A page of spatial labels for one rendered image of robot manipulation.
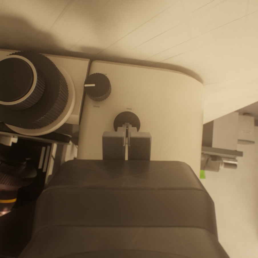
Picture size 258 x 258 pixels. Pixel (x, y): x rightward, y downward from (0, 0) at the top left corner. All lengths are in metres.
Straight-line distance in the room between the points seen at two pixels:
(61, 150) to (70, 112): 0.63
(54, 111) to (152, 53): 0.10
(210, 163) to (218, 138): 1.81
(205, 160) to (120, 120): 0.59
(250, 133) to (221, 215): 1.30
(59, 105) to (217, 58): 0.14
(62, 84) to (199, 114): 0.14
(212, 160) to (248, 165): 2.71
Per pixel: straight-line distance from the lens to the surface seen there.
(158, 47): 0.18
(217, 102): 0.30
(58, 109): 0.17
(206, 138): 0.73
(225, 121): 2.63
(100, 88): 0.17
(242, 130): 3.12
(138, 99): 0.18
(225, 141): 2.60
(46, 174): 0.39
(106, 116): 0.17
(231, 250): 3.54
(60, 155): 0.81
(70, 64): 0.20
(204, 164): 0.73
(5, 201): 0.31
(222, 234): 3.41
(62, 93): 0.16
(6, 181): 0.28
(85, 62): 0.20
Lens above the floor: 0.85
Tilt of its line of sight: 9 degrees down
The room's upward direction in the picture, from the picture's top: 172 degrees counter-clockwise
